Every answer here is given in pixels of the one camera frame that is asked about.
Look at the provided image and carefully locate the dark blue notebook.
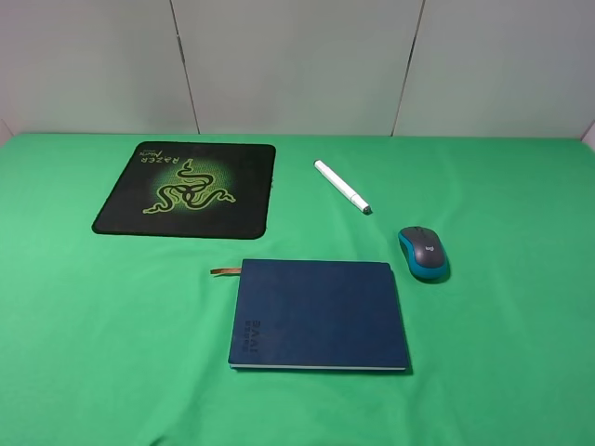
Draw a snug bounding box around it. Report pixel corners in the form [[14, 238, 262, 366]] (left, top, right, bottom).
[[228, 259, 411, 372]]

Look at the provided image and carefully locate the grey blue computer mouse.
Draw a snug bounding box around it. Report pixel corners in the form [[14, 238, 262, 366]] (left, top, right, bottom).
[[398, 226, 450, 282]]

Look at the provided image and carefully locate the white marker pen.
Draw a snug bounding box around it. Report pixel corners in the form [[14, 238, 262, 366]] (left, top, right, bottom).
[[313, 160, 372, 216]]

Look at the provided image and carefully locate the brown ribbon bookmark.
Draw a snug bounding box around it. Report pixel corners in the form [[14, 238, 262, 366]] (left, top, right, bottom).
[[209, 268, 242, 276]]

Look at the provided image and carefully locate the black green Razer mouse pad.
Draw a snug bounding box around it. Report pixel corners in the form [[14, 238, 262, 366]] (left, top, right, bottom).
[[92, 141, 276, 240]]

